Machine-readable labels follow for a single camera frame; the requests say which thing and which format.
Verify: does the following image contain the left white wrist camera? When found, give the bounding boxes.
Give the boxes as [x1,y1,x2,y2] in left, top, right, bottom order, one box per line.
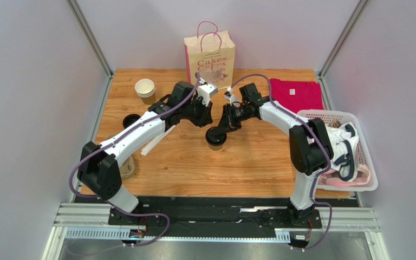
[196,82,218,107]

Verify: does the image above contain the wrapped straw middle left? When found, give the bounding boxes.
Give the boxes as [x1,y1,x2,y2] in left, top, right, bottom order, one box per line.
[140,125,176,155]

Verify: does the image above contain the single paper coffee cup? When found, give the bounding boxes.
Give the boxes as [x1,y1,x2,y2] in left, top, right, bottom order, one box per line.
[208,143,224,151]

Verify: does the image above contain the wrapped straw far right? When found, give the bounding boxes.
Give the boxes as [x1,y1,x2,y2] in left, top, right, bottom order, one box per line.
[142,126,177,157]

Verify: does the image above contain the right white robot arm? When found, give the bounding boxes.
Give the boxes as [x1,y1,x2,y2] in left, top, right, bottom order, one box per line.
[205,83,334,226]

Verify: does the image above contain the wrapped straw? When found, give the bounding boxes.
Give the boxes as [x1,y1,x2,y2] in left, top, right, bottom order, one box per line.
[140,125,176,155]
[142,126,177,157]

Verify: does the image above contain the folded red t-shirt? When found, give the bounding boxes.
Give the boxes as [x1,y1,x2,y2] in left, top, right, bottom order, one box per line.
[270,79,324,113]

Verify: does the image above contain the black plastic cup lid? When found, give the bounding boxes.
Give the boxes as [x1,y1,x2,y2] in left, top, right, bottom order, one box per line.
[205,127,227,147]

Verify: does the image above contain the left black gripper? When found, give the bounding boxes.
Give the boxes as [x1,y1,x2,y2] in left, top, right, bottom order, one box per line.
[181,96,213,129]

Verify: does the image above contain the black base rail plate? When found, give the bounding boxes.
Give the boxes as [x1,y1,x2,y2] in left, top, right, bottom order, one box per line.
[74,194,360,239]

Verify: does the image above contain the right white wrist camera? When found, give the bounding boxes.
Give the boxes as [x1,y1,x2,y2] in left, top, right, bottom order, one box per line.
[224,87,241,107]

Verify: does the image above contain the white plastic laundry basket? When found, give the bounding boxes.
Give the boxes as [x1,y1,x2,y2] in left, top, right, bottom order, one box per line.
[298,109,378,192]

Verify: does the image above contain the beige Cakes paper bag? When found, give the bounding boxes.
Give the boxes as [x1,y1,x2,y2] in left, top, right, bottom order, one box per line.
[184,21,236,89]

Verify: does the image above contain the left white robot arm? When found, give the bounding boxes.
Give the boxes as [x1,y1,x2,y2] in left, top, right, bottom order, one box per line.
[73,80,218,213]

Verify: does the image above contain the stack of black lids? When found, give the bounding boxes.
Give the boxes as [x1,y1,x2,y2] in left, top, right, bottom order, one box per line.
[122,114,141,129]

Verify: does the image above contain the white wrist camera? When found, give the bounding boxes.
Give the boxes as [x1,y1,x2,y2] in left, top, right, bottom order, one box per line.
[224,87,241,107]
[196,82,218,107]

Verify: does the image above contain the cardboard cup carrier tray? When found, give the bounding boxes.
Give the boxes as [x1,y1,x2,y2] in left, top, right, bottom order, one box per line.
[119,156,135,179]

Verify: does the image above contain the white and pink clothes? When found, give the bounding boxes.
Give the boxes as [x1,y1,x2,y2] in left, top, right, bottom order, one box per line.
[318,122,371,188]

